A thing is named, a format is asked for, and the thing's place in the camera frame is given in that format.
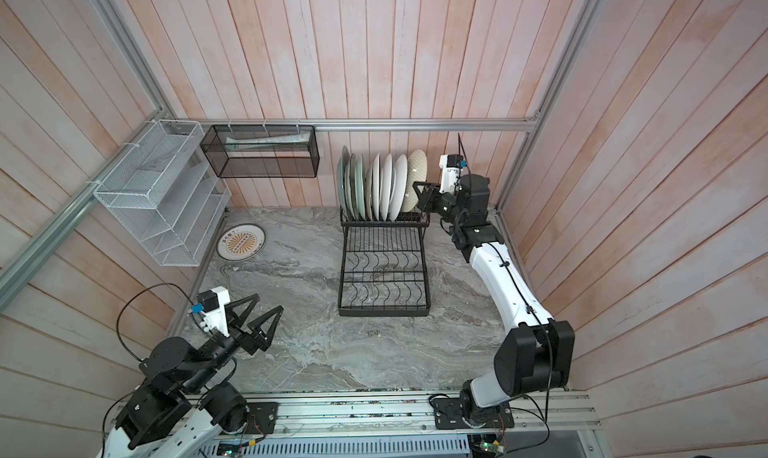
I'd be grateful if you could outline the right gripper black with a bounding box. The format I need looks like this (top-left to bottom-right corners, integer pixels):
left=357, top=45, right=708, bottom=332
left=414, top=182, right=466, bottom=232

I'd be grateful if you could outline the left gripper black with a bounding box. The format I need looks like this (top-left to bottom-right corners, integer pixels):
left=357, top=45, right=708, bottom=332
left=182, top=293, right=284, bottom=394

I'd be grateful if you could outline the yellow woven round mat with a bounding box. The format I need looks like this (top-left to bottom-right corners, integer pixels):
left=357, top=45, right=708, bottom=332
left=401, top=150, right=428, bottom=213

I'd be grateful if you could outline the dark green rim plate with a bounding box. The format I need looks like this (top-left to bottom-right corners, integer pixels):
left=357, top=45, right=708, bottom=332
left=388, top=155, right=408, bottom=222

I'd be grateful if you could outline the white plate black outline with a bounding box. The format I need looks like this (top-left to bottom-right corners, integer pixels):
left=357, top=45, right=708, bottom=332
left=379, top=154, right=392, bottom=221

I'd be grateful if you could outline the orange sunburst plate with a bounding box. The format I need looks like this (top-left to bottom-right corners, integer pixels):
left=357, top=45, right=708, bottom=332
left=370, top=154, right=380, bottom=221
left=216, top=224, right=266, bottom=261

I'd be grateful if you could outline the black round plate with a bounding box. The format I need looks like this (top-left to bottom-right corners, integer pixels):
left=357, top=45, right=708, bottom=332
left=364, top=167, right=374, bottom=221

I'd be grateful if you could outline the light green flower plate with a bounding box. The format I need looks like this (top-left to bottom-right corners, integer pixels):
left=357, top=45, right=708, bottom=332
left=352, top=156, right=366, bottom=221

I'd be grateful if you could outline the cream floral plate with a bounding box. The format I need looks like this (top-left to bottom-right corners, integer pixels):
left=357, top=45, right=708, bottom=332
left=345, top=154, right=358, bottom=221

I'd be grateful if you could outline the black wire dish rack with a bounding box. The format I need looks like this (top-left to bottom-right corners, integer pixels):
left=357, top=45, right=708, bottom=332
left=337, top=212, right=431, bottom=317

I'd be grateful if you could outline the large teal green plate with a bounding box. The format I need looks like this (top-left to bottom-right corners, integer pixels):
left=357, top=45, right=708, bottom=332
left=337, top=146, right=350, bottom=220

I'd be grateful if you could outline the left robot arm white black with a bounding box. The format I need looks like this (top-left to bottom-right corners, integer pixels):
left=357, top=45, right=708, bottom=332
left=99, top=287, right=284, bottom=457

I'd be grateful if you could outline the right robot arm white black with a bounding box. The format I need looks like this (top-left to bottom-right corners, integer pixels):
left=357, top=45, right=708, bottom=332
left=413, top=174, right=575, bottom=426

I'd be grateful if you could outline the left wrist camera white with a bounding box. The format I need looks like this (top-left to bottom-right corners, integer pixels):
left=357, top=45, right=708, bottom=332
left=190, top=287, right=231, bottom=337

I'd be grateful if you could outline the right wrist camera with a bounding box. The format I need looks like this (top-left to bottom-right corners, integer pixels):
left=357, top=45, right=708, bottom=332
left=439, top=154, right=467, bottom=194

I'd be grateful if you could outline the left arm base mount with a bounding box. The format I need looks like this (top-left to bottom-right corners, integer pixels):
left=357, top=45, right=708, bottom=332
left=199, top=383, right=279, bottom=436

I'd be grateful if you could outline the horizontal aluminium wall rail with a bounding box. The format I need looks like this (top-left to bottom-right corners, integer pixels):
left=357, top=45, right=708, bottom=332
left=168, top=118, right=538, bottom=133

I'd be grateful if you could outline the white wire mesh shelf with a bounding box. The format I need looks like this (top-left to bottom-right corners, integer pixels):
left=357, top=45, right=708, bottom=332
left=95, top=120, right=231, bottom=267

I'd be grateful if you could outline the black mesh wall basket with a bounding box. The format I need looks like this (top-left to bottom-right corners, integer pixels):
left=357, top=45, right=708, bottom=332
left=201, top=124, right=320, bottom=179

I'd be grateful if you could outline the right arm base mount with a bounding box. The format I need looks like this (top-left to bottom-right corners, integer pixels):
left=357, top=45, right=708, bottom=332
left=427, top=386, right=514, bottom=430

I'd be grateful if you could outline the aluminium front rail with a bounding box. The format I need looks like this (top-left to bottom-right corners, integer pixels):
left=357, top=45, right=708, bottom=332
left=243, top=390, right=601, bottom=440

